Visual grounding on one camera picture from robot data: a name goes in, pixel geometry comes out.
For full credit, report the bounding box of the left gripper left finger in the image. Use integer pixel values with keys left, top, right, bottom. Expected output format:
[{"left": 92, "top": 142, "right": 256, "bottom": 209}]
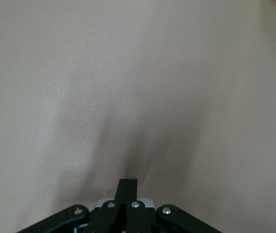
[{"left": 16, "top": 179, "right": 128, "bottom": 233}]

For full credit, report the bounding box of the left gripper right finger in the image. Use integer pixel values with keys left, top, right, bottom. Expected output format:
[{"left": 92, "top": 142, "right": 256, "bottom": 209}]
[{"left": 127, "top": 179, "right": 224, "bottom": 233}]

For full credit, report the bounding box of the brown table cover sheet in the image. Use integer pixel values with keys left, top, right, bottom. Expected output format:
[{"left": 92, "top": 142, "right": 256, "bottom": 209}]
[{"left": 0, "top": 0, "right": 276, "bottom": 233}]

